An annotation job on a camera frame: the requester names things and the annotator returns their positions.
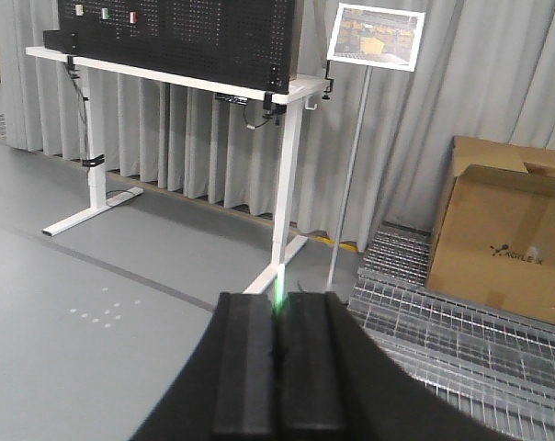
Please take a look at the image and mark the framed picture sign stand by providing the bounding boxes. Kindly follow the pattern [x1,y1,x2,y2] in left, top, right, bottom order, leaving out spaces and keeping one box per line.
[325,3,425,290]

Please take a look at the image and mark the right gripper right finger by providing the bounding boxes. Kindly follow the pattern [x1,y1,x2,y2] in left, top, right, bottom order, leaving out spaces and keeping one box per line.
[277,292,349,440]

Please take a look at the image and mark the brown cardboard box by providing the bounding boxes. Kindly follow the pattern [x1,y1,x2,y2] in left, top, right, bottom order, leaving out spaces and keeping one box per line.
[426,136,555,324]

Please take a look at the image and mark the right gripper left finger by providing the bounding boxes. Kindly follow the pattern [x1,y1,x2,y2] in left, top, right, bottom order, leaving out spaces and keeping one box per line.
[210,293,276,440]

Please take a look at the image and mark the black perforated pegboard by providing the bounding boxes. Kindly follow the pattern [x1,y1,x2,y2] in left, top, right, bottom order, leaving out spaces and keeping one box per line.
[42,0,303,94]

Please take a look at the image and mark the metal floor grating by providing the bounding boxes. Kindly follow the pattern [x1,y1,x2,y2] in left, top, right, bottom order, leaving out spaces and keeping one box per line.
[347,224,555,440]

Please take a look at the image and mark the white standing desk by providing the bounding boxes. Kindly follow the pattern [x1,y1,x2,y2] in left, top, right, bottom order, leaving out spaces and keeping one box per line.
[25,46,326,294]

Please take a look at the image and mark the grey curtain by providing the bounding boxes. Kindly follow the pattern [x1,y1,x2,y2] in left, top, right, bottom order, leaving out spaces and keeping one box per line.
[0,0,555,254]

